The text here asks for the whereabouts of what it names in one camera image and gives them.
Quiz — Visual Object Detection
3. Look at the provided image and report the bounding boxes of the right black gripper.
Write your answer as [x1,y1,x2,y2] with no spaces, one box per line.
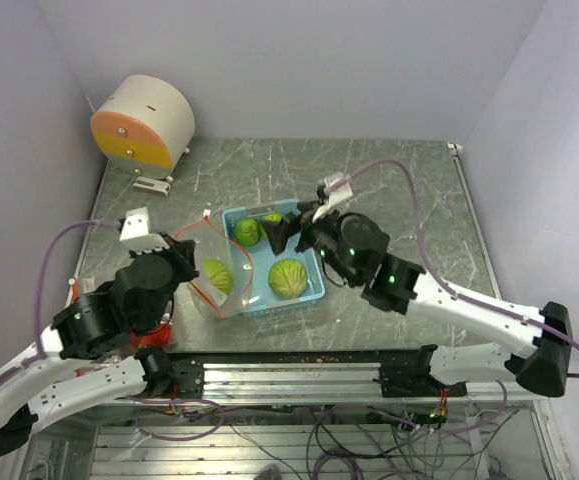
[261,199,359,285]

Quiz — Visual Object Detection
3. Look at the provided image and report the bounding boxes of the green cabbage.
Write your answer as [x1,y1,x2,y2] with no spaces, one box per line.
[267,258,308,299]
[203,258,234,295]

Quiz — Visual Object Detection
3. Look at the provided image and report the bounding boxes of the red orange bell pepper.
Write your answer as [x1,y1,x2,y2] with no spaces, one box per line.
[131,324,172,348]

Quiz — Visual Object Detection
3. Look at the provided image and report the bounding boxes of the clear zip bag orange zipper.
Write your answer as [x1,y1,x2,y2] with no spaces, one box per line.
[67,277,176,361]

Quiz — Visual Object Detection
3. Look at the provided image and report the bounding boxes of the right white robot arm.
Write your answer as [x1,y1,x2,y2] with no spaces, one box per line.
[260,203,572,398]

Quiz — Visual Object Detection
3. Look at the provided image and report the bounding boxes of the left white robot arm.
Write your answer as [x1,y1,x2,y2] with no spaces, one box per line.
[0,237,199,457]

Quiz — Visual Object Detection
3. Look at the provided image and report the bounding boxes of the green custard apple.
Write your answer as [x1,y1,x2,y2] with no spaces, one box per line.
[262,212,283,224]

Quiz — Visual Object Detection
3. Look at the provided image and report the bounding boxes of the small green fruit back left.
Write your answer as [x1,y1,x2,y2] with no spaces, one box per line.
[234,218,261,247]

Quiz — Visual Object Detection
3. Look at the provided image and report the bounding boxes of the light blue plastic basket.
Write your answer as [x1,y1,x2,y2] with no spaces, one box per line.
[222,199,325,316]

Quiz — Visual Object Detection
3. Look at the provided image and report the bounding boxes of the white round drawer box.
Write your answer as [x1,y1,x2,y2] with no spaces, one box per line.
[90,74,195,180]

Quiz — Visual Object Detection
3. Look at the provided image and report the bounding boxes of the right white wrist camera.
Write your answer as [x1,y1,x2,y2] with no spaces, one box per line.
[312,172,353,223]

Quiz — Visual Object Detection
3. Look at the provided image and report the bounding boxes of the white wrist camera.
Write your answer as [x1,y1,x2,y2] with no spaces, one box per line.
[312,172,353,223]
[119,207,169,255]

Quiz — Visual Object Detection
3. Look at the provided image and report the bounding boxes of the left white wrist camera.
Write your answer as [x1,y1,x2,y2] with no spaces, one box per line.
[119,207,169,255]

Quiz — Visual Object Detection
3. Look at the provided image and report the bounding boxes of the aluminium rail frame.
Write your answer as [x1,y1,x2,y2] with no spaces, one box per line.
[13,352,571,479]

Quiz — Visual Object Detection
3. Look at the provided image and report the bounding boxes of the loose cables below table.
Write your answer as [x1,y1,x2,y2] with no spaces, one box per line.
[133,384,515,480]

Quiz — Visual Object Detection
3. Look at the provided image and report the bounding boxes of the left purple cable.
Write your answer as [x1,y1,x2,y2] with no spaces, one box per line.
[0,218,125,406]

